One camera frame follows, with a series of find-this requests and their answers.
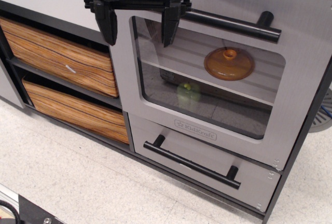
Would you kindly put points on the green toy bell pepper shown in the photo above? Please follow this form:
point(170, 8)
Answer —
point(188, 95)

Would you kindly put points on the orange translucent pot lid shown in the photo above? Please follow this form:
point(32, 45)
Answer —
point(229, 63)

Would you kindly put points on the black toy kitchen cabinet frame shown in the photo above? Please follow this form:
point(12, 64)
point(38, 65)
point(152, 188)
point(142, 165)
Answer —
point(92, 39)

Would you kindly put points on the white oven rack shelf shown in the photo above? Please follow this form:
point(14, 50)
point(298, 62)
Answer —
point(186, 57)

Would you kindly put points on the grey round base with cable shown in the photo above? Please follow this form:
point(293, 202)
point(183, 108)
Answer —
point(322, 120)

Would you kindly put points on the grey cabinet door at left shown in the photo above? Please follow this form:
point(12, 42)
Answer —
point(8, 89)

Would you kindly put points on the lower wood-pattern fabric bin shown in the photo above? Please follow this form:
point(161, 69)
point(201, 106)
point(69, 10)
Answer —
point(63, 104)

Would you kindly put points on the grey oven door with window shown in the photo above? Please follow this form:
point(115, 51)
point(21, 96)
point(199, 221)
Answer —
point(245, 126)

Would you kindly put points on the wood-pattern fabric bin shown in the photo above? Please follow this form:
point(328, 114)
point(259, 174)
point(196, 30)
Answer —
point(63, 104)
point(83, 66)

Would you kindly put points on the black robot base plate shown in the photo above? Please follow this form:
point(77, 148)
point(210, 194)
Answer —
point(21, 210)

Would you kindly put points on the upper wood-pattern fabric bin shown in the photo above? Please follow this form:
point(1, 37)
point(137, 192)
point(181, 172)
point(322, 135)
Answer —
point(83, 66)

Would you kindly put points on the grey lower drawer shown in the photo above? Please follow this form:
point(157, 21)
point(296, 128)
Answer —
point(257, 183)

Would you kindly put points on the black oven door handle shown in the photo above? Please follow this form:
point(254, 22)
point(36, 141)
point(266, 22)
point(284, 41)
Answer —
point(260, 30)

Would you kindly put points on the black drawer handle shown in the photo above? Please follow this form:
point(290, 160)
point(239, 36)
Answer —
point(228, 179)

